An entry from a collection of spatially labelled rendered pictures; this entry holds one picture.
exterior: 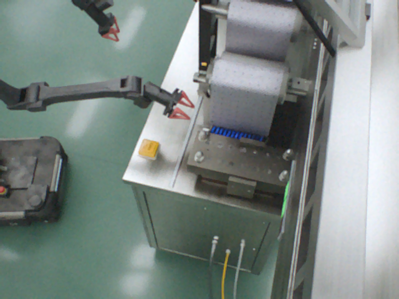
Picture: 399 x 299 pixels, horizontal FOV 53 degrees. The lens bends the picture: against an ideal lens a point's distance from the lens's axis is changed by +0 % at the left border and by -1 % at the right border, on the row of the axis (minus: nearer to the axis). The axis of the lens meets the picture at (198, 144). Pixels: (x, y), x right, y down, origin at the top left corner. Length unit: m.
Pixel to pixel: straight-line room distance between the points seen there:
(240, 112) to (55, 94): 0.69
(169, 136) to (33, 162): 1.10
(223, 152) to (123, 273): 1.17
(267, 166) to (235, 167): 0.12
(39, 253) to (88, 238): 0.29
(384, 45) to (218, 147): 0.66
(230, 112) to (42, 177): 1.39
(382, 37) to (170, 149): 0.89
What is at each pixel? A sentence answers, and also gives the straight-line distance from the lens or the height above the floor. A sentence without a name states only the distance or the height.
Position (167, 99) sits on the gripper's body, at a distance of 1.50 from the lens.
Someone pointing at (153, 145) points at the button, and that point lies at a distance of 1.66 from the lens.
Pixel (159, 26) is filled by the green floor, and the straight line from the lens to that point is 3.59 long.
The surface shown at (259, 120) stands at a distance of 1.49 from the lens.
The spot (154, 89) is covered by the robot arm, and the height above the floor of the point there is 1.19.
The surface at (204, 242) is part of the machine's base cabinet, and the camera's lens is 2.02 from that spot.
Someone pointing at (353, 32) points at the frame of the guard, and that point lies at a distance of 1.00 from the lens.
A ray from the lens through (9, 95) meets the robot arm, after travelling 1.61.
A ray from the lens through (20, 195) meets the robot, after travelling 2.51.
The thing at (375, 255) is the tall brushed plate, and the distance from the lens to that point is 0.99.
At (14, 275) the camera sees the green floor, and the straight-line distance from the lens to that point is 2.61.
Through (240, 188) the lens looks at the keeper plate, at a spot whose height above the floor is 0.98.
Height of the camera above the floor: 2.31
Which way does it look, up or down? 57 degrees down
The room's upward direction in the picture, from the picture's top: straight up
